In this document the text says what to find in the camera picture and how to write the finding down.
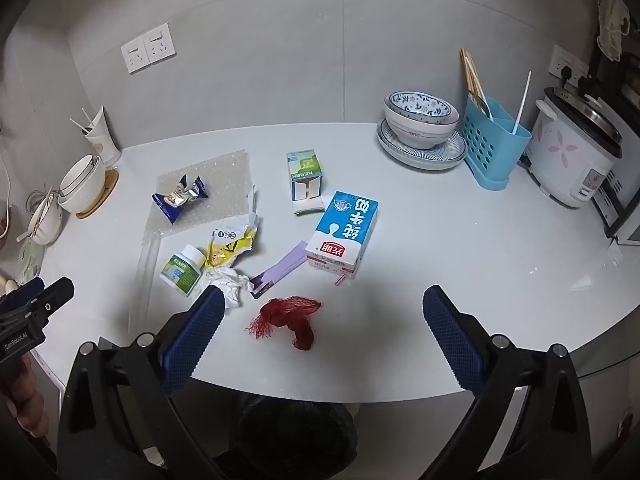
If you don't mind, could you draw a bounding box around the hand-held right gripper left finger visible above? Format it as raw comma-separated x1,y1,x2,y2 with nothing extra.
56,285,241,480

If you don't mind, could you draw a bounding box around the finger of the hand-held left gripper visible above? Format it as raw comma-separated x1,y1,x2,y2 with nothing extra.
22,276,76,320
0,279,46,312

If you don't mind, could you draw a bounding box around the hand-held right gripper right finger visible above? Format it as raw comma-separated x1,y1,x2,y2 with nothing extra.
422,285,598,480

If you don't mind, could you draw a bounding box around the white tissue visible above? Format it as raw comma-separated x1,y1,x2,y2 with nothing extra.
201,267,254,311

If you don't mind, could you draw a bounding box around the yellow torn wrapper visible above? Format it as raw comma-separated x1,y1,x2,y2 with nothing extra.
206,185,264,269

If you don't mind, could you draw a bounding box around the purple packet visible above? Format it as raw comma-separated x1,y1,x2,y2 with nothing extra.
248,240,309,300

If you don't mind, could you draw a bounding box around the green mesh waste basket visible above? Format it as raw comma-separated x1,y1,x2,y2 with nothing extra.
235,394,359,480

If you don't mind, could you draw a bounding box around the clear bubble wrap sheet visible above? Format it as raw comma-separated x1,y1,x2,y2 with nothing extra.
141,149,257,250

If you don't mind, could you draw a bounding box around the green white medicine box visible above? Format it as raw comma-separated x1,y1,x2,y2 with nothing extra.
286,150,327,217

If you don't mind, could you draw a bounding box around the person's left hand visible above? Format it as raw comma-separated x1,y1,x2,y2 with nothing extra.
2,355,50,442

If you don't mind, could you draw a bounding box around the white mug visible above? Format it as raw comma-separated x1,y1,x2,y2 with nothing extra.
24,189,64,247

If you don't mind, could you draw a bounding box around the white pill bottle green label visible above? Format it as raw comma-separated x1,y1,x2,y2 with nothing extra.
160,244,206,299

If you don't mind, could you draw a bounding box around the red mesh net bag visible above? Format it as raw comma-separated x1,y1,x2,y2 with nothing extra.
244,297,323,351

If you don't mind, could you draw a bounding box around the white bowl black rim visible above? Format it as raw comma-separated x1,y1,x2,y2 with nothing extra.
57,156,107,214
60,154,103,188

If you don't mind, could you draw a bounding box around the blue snack wrapper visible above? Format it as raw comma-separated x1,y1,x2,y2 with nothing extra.
151,174,211,225

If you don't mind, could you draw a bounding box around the white patterned cup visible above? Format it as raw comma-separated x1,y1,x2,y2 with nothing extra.
82,106,122,167

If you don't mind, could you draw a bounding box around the blue white milk carton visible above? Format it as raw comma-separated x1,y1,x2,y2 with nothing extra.
305,190,380,287

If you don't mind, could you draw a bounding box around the blue striped plate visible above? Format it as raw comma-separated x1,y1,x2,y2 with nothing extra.
380,119,467,163
376,125,469,171

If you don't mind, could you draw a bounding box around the blue plastic utensil holder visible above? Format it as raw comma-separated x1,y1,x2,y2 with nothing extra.
460,96,532,192

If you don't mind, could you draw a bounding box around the large white bowl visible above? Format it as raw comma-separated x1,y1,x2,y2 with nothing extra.
383,102,460,150

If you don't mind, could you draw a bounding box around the white floral rice cooker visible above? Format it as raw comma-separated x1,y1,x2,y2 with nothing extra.
525,86,626,209

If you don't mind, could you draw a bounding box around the blue floral bowl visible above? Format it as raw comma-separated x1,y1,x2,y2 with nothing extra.
389,91,458,126

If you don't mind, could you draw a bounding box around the metal spoon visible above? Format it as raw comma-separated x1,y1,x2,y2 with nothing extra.
472,92,496,122

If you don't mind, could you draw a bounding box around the white plastic spoon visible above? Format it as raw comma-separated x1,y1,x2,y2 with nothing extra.
510,71,532,136

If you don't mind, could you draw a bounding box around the wooden chopstick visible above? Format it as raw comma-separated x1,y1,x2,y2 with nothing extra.
465,48,489,103
460,49,482,106

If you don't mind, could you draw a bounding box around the hanging pale cloth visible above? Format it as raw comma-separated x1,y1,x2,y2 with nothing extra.
595,0,632,62

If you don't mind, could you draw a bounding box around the white wall socket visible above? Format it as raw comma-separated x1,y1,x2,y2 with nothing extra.
121,42,150,75
144,23,177,64

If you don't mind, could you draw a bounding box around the wall socket with black plug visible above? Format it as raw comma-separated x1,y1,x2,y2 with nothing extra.
548,44,591,89

